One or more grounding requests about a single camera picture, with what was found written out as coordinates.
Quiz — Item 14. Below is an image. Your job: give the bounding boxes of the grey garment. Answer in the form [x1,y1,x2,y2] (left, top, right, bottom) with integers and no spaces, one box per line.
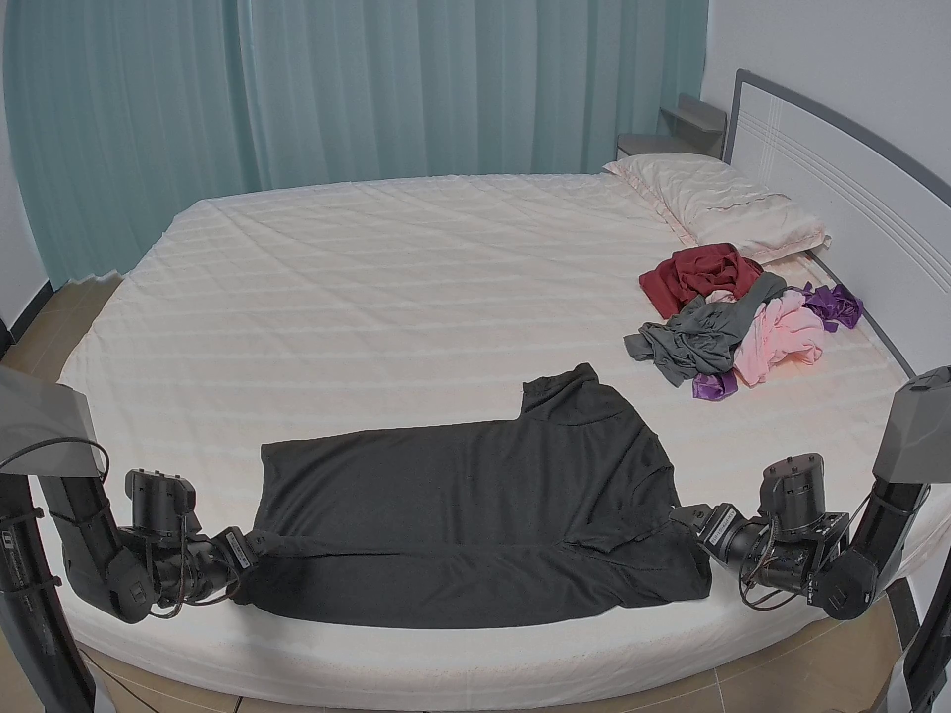
[623,272,789,388]

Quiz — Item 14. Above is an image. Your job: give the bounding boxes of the black T-shirt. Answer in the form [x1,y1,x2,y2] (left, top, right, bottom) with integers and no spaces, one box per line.
[236,362,714,631]

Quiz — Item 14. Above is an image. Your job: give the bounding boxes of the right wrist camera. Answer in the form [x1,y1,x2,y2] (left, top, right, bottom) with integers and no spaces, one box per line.
[759,454,827,521]

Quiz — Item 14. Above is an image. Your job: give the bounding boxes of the black cable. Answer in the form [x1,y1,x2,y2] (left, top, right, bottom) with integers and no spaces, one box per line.
[0,437,110,477]

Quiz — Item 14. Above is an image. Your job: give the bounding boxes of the grey bedside table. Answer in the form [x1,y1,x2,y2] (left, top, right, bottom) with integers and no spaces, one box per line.
[617,94,728,161]

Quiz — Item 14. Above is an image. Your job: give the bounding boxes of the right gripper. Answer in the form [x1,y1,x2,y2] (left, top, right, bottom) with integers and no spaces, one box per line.
[697,504,771,575]

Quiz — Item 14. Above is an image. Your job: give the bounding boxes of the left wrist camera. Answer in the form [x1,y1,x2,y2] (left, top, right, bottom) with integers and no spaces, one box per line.
[124,468,198,536]

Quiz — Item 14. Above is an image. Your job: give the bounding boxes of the cream pillow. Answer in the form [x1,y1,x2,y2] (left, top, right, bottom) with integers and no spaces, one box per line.
[602,154,833,264]

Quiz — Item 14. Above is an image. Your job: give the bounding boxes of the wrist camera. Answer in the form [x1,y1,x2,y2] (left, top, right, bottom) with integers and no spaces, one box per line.
[124,468,198,536]
[759,454,827,521]

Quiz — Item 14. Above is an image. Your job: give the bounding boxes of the pink garment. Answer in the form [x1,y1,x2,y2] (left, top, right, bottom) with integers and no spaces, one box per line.
[732,290,829,388]

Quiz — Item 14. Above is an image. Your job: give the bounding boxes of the dark red garment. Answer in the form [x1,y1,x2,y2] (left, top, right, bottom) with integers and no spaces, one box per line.
[639,244,765,321]

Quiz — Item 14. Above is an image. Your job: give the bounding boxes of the bed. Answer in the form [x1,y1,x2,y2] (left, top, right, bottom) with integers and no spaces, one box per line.
[0,67,951,713]

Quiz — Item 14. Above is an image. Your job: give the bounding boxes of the purple garment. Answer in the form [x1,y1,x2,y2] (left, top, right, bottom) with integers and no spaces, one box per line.
[691,283,864,403]

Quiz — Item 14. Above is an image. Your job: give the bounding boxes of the blue-green curtain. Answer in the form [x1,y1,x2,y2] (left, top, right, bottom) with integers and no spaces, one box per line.
[3,0,710,291]

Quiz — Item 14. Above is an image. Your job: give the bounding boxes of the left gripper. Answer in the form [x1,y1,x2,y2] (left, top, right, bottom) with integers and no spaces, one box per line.
[193,524,263,601]

